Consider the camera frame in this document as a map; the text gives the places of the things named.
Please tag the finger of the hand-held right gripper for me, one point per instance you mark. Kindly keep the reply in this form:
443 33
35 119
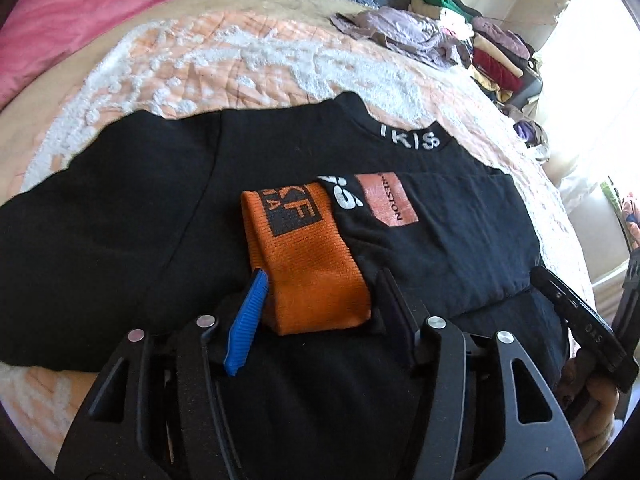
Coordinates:
585 325

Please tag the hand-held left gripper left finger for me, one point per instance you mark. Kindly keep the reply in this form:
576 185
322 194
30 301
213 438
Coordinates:
247 325

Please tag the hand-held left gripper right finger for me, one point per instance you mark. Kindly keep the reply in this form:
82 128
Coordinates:
402 327

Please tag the orange sock with black print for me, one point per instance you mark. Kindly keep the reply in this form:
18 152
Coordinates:
305 270

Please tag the black garment orange patch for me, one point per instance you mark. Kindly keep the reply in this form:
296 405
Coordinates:
460 250

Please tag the black shirt with printed collar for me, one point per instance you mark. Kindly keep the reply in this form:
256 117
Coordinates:
125 235

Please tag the pile of folded clothes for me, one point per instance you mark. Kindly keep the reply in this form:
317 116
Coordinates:
500 55

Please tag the person's right hand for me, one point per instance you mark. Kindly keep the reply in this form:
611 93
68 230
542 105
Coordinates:
595 405

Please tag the green patterned object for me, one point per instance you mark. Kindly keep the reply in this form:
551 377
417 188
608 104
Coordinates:
625 210

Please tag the purple cloth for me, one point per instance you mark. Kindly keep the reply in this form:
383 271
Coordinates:
525 132

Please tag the white curtain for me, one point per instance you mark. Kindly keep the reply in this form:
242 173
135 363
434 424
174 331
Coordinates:
600 110

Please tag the peach and white patterned blanket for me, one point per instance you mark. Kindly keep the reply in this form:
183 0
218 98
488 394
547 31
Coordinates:
250 70

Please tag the lilac crumpled garment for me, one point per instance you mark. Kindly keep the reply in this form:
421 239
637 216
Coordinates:
400 30

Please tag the pink blanket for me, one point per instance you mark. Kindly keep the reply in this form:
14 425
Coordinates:
75 15

